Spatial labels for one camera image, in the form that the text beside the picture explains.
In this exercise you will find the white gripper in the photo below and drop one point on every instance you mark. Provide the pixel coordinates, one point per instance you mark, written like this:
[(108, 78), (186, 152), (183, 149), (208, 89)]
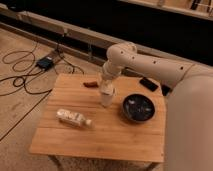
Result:
[(106, 85)]

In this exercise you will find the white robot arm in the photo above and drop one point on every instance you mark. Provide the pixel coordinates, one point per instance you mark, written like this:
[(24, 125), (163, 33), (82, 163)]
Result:
[(189, 117)]

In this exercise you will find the red chili pepper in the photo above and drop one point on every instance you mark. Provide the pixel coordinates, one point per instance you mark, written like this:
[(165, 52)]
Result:
[(91, 84)]

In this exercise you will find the black bowl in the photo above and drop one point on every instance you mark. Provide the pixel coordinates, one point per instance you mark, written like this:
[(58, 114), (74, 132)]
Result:
[(138, 108)]

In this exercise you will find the black phone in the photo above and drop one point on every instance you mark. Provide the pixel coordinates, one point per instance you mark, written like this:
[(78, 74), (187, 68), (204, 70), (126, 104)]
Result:
[(148, 84)]

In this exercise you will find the clear plastic bottle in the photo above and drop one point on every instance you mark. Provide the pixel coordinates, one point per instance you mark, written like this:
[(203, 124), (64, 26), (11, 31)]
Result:
[(73, 118)]

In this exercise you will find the wooden table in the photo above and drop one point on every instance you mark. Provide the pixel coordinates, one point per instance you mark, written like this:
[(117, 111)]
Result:
[(111, 136)]

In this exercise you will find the dark power adapter box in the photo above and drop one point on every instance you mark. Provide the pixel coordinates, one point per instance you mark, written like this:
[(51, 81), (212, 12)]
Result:
[(45, 63)]

